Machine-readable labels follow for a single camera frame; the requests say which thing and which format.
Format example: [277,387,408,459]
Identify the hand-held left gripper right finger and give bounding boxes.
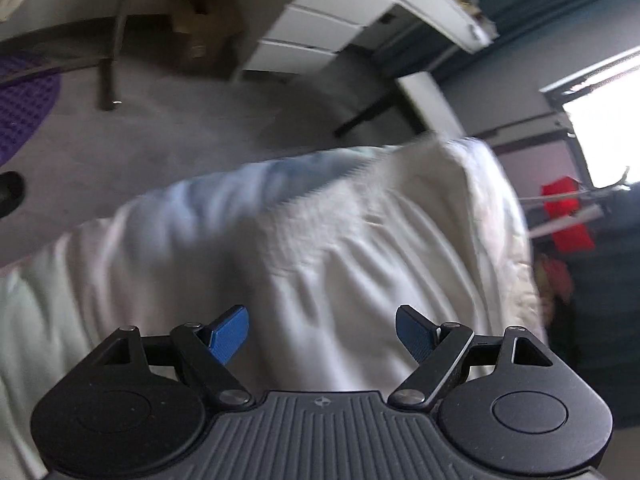
[387,304,554,409]

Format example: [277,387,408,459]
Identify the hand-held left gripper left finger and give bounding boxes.
[102,305,256,410]

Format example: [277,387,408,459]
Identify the cream pants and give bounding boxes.
[260,139,532,396]

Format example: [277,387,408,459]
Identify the pink and cream bed blanket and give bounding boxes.
[0,137,549,480]

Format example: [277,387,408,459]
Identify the pink pillow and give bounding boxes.
[536,254,572,303]

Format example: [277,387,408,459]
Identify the red bag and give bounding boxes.
[540,176,597,256]

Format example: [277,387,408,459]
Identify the garment steamer stand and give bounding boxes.
[520,165,640,242]

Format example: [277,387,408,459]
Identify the black round object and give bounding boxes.
[0,170,26,219]

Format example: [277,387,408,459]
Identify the window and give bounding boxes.
[540,47,640,189]

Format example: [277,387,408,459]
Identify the grey metal leg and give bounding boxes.
[97,0,139,112]

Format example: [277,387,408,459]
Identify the purple mat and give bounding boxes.
[0,55,64,167]

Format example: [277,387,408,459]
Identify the cardboard box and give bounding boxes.
[166,0,246,77]

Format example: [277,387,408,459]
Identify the white drawer cabinet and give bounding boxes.
[242,0,397,84]

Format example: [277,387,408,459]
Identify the white dressing table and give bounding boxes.
[320,0,501,56]

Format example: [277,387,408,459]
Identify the narrow blue curtain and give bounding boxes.
[375,0,640,82]

